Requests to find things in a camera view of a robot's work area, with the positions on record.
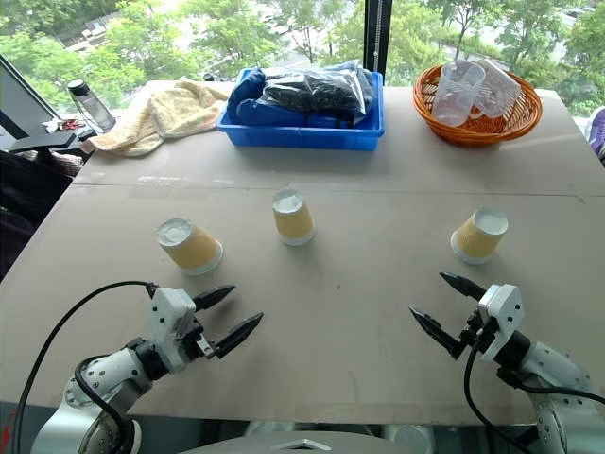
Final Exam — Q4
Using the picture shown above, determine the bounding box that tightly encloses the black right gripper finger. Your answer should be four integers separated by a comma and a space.
439, 271, 488, 300
408, 306, 469, 361

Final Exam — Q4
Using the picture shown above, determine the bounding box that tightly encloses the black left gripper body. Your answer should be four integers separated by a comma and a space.
181, 319, 219, 362

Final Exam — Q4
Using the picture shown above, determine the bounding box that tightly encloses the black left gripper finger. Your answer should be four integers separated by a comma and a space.
192, 285, 237, 312
213, 311, 265, 359

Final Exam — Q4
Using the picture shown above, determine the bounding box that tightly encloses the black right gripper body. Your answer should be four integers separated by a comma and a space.
459, 307, 490, 352

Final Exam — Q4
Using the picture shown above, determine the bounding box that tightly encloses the yellow ribbed paper cup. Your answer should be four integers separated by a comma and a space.
156, 217, 224, 277
271, 188, 316, 248
450, 206, 510, 266

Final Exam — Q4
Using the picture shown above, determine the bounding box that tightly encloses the grey robot torso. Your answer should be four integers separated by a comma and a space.
181, 430, 417, 454

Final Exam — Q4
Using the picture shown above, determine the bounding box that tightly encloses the orange wicker basket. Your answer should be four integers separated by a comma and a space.
412, 63, 544, 148

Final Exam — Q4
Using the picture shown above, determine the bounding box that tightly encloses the cream yellow towel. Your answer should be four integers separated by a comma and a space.
79, 79, 231, 158

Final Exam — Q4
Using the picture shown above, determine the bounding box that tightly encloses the blue plastic bin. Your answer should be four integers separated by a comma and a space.
216, 67, 386, 152

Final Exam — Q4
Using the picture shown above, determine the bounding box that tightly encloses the clear plastic measuring cup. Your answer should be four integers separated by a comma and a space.
472, 59, 523, 119
430, 61, 488, 128

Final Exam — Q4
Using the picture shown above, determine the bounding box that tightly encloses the blue cloth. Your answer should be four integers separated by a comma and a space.
226, 60, 375, 130

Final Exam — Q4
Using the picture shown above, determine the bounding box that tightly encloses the black plastic bag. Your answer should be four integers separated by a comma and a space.
258, 70, 368, 119

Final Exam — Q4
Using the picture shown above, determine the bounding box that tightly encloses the clear water bottle black lid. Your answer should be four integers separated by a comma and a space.
66, 79, 117, 133

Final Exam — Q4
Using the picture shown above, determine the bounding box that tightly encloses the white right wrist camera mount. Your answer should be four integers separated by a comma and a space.
477, 283, 525, 364

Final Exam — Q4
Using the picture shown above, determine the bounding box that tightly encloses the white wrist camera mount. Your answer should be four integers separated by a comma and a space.
477, 283, 525, 364
149, 287, 198, 374

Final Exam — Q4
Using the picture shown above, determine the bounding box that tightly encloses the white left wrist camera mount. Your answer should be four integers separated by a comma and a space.
149, 287, 198, 374

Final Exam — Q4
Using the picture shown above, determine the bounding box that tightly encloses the black window frame post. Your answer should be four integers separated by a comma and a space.
362, 0, 393, 87

